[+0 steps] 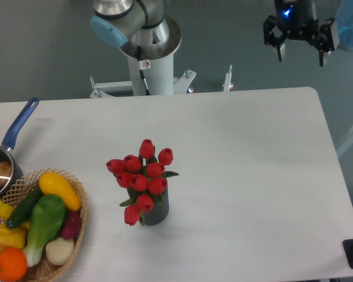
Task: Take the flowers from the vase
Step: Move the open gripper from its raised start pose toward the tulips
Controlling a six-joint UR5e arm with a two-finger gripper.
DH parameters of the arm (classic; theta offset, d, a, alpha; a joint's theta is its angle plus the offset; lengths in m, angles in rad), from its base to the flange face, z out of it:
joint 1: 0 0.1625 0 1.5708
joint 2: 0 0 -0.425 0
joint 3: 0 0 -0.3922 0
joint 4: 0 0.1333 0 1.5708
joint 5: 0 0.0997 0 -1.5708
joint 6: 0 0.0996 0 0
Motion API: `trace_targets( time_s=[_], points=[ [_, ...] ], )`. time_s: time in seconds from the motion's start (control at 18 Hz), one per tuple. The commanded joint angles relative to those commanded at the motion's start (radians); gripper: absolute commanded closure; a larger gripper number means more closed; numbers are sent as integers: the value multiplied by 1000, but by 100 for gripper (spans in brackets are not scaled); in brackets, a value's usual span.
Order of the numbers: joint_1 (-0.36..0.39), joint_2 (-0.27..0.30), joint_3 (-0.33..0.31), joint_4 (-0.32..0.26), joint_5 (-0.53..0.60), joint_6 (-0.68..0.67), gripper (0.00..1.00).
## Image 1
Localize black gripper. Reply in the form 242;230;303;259
263;0;339;66

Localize red tulip bouquet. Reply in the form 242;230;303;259
106;139;179;226

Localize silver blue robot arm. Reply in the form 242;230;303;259
90;1;339;66

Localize dark grey ribbed vase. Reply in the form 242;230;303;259
142;188;169;226

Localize yellow squash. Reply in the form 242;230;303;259
39;172;82;212

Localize purple red onion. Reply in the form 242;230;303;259
61;211;82;239

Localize green bok choy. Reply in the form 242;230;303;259
23;194;66;267

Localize white garlic bulb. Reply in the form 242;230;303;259
45;237;74;266

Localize bread roll in pan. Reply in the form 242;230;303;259
0;162;12;179

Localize green cucumber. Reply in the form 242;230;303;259
6;186;44;229

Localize yellow banana pepper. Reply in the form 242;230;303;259
0;198;15;221

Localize woven wicker basket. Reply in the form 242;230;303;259
0;167;88;282

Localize yellow pumpkin gourd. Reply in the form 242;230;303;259
0;224;27;252

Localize orange fruit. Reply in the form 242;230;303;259
0;247;28;281

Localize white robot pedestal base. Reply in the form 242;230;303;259
89;16;234;99

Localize black cable on pedestal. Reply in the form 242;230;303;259
136;45;151;96

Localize blue handled saucepan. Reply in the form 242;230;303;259
0;98;39;198

